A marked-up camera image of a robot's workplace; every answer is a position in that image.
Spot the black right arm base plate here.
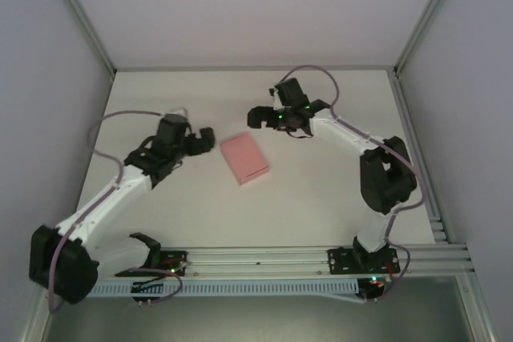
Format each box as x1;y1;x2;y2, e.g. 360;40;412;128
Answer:
327;247;400;277

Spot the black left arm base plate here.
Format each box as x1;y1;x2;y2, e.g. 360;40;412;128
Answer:
115;250;189;278

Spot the pink paper box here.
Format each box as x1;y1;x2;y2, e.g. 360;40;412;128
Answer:
220;131;270;187

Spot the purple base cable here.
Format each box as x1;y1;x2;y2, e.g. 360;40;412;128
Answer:
131;268;184;304
362;241;411;303

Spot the aluminium horizontal frame bar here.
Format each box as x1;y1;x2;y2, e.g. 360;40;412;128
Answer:
114;63;398;74

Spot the black electronics box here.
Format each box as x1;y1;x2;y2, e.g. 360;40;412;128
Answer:
357;276;389;302
131;280;165;304

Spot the white slotted cable duct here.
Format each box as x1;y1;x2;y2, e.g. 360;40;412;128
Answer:
86;280;360;299

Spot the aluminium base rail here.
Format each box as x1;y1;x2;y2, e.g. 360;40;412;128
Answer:
95;242;470;279

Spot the aluminium side rail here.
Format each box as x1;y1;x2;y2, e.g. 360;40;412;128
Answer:
390;71;456;245

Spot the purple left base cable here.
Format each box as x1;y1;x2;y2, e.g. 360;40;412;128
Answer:
131;268;184;304

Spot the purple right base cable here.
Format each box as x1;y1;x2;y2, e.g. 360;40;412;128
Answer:
362;241;411;303

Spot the aluminium frame corner post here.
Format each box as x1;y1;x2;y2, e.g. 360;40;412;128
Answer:
394;0;467;78
42;0;118;78

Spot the aluminium frame leg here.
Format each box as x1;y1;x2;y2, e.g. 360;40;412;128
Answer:
22;281;55;342
456;273;502;342

